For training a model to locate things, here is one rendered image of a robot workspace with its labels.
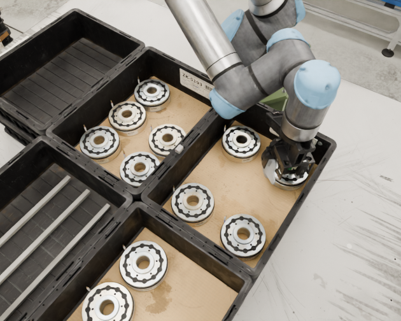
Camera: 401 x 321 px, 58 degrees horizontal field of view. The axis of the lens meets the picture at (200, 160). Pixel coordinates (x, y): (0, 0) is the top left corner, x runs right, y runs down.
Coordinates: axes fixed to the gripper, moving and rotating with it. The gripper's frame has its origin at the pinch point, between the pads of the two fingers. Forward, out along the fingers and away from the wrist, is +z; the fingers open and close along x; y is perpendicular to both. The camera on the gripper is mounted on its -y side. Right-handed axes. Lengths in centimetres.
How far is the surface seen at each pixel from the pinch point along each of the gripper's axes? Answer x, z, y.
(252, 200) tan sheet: -7.8, 2.0, 5.9
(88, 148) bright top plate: -45.7, -1.1, -16.4
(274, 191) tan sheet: -1.6, 2.0, 4.7
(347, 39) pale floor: 119, 85, -135
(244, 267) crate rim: -16.8, -8.0, 23.8
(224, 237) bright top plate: -17.8, -1.2, 14.9
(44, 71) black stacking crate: -58, 2, -51
